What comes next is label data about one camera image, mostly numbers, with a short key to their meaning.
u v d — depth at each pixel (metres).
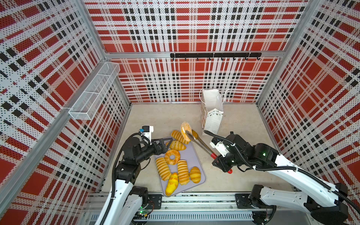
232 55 0.89
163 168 0.82
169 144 0.66
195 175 0.80
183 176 0.79
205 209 0.72
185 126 0.75
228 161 0.57
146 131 0.64
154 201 0.74
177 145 0.91
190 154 0.91
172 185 0.77
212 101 1.02
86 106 0.92
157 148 0.62
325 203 0.39
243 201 0.74
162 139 0.69
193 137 0.71
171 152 0.91
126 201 0.60
